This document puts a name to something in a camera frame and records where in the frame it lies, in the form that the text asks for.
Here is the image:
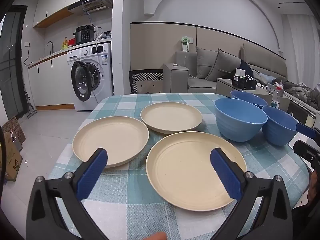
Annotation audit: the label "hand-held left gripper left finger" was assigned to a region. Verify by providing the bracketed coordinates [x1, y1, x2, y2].
[26, 148, 110, 240]

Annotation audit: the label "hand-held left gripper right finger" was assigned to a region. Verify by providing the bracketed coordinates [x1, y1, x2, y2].
[210, 147, 293, 240]

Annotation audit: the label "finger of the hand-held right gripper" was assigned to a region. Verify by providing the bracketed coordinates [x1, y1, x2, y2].
[296, 122, 320, 139]
[293, 140, 320, 167]

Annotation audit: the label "blue bowl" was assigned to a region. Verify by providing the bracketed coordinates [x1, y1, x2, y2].
[262, 106, 299, 147]
[230, 90, 268, 109]
[214, 98, 268, 142]

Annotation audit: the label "cream plate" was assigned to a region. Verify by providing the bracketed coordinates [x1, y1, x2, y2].
[146, 131, 248, 212]
[140, 102, 203, 134]
[72, 116, 150, 168]

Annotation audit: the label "person's left hand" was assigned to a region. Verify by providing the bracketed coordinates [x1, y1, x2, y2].
[145, 231, 167, 240]

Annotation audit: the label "grey blanket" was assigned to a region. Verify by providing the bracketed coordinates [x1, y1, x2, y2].
[275, 79, 320, 110]

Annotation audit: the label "red capped water bottle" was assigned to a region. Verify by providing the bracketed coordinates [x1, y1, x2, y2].
[271, 89, 280, 108]

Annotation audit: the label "teal checkered tablecloth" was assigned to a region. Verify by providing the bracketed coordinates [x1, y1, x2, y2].
[47, 93, 310, 240]

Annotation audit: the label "black box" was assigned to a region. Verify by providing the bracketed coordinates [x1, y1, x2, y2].
[232, 76, 257, 90]

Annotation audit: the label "white curtain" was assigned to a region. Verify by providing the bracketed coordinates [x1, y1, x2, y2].
[281, 12, 317, 88]

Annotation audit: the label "cardboard box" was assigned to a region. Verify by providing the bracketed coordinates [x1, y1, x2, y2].
[1, 116, 27, 145]
[0, 132, 23, 182]

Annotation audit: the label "grey side cabinet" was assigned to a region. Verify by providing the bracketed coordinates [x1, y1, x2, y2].
[216, 78, 273, 100]

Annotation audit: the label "dark blue cloth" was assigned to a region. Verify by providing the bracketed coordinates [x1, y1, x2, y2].
[239, 59, 254, 79]

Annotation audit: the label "floor mop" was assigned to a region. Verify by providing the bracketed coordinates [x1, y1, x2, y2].
[25, 90, 38, 119]

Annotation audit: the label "grey sofa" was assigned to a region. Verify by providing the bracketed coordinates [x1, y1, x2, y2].
[164, 42, 320, 120]

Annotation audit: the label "white washing machine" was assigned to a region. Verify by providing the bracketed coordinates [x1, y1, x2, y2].
[67, 42, 113, 112]

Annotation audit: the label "white kitchen counter cabinet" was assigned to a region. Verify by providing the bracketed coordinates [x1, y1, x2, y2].
[27, 51, 75, 110]

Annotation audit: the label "black patterned chair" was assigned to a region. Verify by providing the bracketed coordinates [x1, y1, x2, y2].
[129, 69, 164, 95]

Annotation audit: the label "grey cushion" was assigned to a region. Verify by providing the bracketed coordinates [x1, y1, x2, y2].
[206, 49, 242, 82]
[195, 46, 218, 79]

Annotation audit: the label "black pressure cooker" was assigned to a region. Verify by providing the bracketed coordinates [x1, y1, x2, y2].
[74, 26, 97, 46]

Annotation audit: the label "dark glass door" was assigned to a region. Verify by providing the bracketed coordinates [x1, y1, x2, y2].
[0, 5, 28, 123]

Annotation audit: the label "range hood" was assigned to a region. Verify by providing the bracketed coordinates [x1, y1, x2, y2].
[68, 0, 114, 14]

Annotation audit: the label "green white wall device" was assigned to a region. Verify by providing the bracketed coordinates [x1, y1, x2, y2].
[180, 36, 193, 53]

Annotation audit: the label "white wall cabinets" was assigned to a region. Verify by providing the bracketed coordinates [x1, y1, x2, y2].
[32, 0, 115, 28]

